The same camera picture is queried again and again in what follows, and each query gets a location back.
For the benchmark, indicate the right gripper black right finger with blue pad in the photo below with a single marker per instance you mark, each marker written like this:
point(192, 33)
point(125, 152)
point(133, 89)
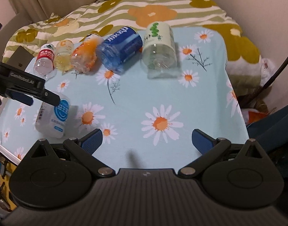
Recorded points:
point(211, 149)

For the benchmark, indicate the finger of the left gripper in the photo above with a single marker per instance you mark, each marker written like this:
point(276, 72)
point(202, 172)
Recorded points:
point(50, 98)
point(20, 97)

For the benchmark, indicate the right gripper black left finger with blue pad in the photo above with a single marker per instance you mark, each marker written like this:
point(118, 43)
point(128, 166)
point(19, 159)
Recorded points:
point(83, 149)

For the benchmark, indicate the white blue label bottle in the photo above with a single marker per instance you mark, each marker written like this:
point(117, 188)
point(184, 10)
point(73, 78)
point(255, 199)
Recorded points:
point(51, 120)

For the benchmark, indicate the grey laptop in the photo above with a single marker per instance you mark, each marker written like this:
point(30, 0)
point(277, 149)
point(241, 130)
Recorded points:
point(20, 59)

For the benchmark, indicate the red label water bottle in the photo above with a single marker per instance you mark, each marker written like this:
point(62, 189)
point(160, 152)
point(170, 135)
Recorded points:
point(44, 62)

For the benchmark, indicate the orange label crumpled bottle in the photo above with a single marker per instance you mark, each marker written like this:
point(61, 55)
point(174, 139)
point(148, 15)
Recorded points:
point(84, 56)

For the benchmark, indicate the yellow drink bottle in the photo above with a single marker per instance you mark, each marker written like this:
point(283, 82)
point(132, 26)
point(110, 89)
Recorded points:
point(62, 55)

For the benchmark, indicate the light blue daisy cloth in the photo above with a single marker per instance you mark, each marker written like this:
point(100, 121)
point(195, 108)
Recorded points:
point(147, 123)

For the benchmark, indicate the green white label bottle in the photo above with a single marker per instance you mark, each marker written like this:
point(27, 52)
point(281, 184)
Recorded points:
point(158, 53)

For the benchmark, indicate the green striped floral duvet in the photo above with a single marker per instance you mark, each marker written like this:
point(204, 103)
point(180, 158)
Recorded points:
point(104, 17)

